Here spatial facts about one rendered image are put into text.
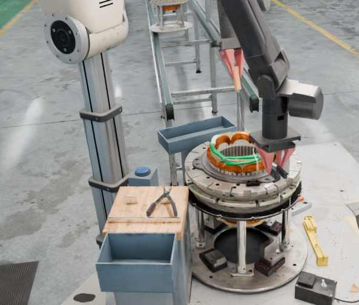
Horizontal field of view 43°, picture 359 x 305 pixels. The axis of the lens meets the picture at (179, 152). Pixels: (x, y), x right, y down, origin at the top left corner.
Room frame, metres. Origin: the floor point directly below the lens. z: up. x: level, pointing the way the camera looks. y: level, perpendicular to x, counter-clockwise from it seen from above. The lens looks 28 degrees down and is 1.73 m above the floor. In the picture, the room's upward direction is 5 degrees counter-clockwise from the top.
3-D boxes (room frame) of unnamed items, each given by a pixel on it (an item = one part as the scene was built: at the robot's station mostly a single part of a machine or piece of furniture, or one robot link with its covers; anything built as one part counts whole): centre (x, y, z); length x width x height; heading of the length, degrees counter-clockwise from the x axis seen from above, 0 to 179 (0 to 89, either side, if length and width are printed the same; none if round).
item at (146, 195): (0.96, 0.09, 1.05); 0.20 x 0.19 x 0.02; 172
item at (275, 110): (0.93, -0.22, 1.34); 0.07 x 0.06 x 0.07; 56
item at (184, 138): (1.41, -0.07, 0.92); 0.25 x 0.11 x 0.28; 110
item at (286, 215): (1.08, -0.30, 0.91); 0.02 x 0.02 x 0.21
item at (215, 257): (1.03, -0.08, 0.83); 0.05 x 0.04 x 0.02; 26
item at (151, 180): (1.19, 0.11, 0.91); 0.07 x 0.07 x 0.25; 73
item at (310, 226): (1.11, -0.40, 0.80); 0.22 x 0.04 x 0.03; 176
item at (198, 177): (1.11, -0.17, 1.09); 0.32 x 0.32 x 0.01
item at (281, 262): (1.00, -0.23, 0.81); 0.08 x 0.05 x 0.02; 130
